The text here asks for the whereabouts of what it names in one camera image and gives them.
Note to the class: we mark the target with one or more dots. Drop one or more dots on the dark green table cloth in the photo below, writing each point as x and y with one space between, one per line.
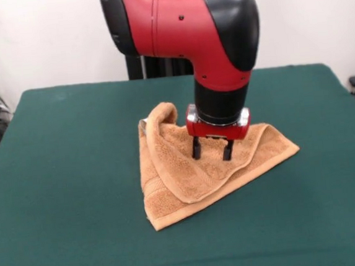
76 179

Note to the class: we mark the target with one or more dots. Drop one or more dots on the orange terry towel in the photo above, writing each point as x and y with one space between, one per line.
175 176

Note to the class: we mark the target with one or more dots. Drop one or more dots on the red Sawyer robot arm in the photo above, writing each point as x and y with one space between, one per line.
180 20

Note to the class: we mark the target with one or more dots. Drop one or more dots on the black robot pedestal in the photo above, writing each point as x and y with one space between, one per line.
134 68

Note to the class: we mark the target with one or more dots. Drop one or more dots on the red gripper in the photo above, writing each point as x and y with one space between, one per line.
217 131

